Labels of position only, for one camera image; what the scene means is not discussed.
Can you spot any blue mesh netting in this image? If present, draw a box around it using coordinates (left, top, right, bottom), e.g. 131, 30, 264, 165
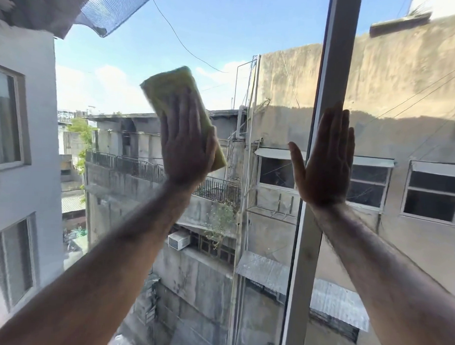
73, 0, 163, 40

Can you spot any grey roof overhang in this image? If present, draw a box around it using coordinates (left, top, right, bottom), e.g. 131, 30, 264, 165
0, 0, 104, 41

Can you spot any grey drain pipe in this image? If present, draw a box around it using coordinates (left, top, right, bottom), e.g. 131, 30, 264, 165
227, 215, 246, 345

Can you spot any wide white framed window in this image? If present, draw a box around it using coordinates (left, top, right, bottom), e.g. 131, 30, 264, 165
399, 160, 455, 226

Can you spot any rooftop metal pole frame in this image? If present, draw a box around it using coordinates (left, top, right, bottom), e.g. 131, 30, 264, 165
231, 53, 263, 113

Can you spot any person's right hand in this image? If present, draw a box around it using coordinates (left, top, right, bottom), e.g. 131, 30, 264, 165
286, 100, 357, 211

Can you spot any grey window frame post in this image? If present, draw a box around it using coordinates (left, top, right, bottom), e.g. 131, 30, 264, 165
280, 0, 363, 345

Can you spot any person's right forearm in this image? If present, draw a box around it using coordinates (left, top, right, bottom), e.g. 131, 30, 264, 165
306, 203, 455, 345

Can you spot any green climbing plant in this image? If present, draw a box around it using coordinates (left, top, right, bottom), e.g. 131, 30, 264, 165
203, 201, 239, 250

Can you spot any white air conditioner unit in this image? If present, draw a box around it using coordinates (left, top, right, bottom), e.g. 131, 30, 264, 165
167, 230, 192, 251

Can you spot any person's left hand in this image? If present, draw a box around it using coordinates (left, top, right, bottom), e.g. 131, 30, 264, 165
158, 88, 220, 190

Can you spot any corrugated metal awning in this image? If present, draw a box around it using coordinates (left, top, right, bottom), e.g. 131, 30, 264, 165
233, 251, 373, 332

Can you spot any white building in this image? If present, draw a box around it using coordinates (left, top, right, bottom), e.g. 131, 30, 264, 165
0, 17, 74, 335

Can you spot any small white building window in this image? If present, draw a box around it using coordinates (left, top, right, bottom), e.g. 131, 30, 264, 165
0, 211, 43, 314

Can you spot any window with small awning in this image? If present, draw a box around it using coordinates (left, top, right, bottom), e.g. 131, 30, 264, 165
254, 147, 308, 193

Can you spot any yellow cleaning cloth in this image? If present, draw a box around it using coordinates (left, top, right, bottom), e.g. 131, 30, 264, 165
137, 65, 231, 173

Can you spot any green tree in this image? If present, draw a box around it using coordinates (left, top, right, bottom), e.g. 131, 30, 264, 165
65, 116, 95, 175

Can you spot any weathered grey building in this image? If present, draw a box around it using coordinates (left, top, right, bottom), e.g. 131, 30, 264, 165
78, 104, 253, 345

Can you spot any black balcony railing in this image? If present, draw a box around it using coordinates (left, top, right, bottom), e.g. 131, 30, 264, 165
84, 149, 243, 206

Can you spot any black overhead cable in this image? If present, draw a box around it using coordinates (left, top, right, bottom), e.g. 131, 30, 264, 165
149, 0, 231, 74

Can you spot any person's left forearm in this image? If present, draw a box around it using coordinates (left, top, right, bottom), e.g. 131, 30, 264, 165
0, 175, 192, 345

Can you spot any large white building window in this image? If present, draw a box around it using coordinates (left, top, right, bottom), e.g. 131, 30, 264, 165
0, 63, 35, 174

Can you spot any narrow white framed window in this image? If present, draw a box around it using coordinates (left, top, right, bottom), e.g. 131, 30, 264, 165
346, 155, 395, 213

